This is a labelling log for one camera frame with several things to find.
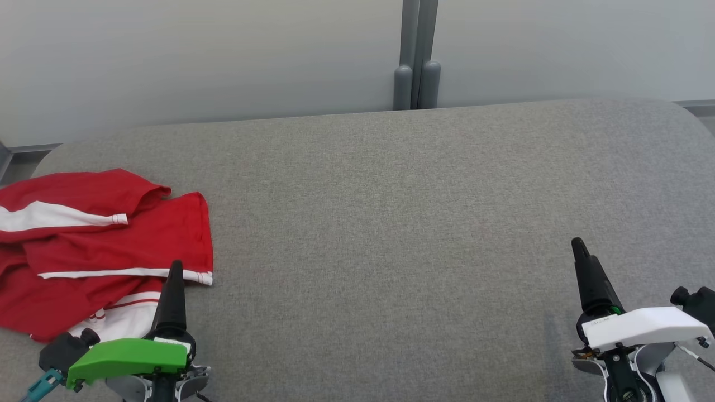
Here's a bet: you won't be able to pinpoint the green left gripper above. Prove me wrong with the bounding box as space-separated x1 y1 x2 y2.
66 260 197 390

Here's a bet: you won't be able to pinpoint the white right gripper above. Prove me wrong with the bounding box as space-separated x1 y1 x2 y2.
571 237 714 352

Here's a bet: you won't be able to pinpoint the red shorts with white stripe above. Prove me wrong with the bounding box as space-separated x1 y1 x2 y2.
0 169 214 286

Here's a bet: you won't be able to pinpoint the red and white jersey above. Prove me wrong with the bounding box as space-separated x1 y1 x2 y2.
0 243 168 343

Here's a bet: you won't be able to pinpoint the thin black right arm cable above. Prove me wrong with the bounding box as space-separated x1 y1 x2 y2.
676 343 715 372

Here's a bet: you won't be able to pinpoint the cable with teal connector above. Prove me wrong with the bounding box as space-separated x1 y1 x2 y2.
21 368 65 402

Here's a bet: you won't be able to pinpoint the grey partition post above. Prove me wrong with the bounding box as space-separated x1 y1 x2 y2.
393 0 442 111

